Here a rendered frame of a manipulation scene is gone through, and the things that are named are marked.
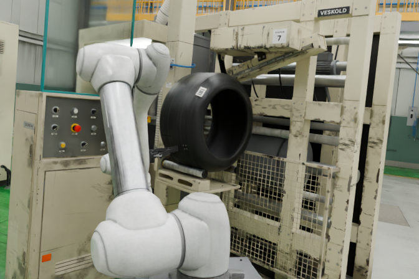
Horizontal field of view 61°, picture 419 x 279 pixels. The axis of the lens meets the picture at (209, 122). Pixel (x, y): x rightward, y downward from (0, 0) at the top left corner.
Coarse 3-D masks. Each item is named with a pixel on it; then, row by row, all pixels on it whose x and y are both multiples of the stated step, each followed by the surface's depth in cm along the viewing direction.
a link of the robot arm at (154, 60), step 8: (144, 48) 126; (152, 48) 123; (160, 48) 124; (144, 56) 122; (152, 56) 122; (160, 56) 123; (168, 56) 125; (144, 64) 122; (152, 64) 123; (160, 64) 124; (168, 64) 127; (144, 72) 123; (152, 72) 124; (160, 72) 126; (144, 80) 125; (152, 80) 127; (160, 80) 129; (144, 88) 131; (152, 88) 131; (160, 88) 134
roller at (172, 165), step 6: (168, 162) 211; (174, 162) 210; (174, 168) 207; (180, 168) 203; (186, 168) 200; (192, 168) 198; (198, 168) 197; (192, 174) 198; (198, 174) 193; (204, 174) 192
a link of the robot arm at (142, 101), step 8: (136, 88) 134; (136, 96) 136; (144, 96) 134; (152, 96) 134; (136, 104) 139; (144, 104) 138; (136, 112) 141; (144, 112) 142; (144, 120) 144; (144, 128) 144; (144, 136) 145; (144, 144) 146; (144, 152) 146; (144, 160) 147
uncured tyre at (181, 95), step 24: (168, 96) 197; (192, 96) 186; (216, 96) 232; (240, 96) 209; (168, 120) 192; (192, 120) 183; (216, 120) 236; (240, 120) 229; (168, 144) 197; (192, 144) 186; (216, 144) 234; (240, 144) 214; (216, 168) 200
